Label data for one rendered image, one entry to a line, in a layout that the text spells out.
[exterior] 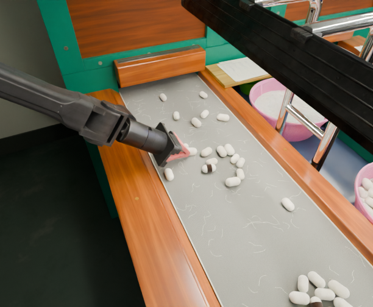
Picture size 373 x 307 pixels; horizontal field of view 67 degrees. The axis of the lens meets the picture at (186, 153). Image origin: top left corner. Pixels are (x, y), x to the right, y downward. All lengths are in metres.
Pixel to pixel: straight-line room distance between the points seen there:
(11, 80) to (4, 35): 1.25
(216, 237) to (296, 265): 0.16
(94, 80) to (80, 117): 0.44
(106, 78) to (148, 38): 0.19
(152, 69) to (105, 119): 0.41
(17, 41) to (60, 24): 0.89
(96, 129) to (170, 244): 0.27
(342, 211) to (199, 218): 0.30
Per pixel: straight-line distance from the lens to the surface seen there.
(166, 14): 0.98
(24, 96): 0.55
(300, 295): 0.58
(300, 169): 0.74
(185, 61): 0.98
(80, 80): 0.98
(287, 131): 0.90
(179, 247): 0.57
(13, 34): 1.78
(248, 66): 1.10
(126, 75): 0.93
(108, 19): 0.94
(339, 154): 0.97
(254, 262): 0.60
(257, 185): 0.71
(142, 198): 0.64
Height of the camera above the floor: 1.27
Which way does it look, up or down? 44 degrees down
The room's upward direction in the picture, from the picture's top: straight up
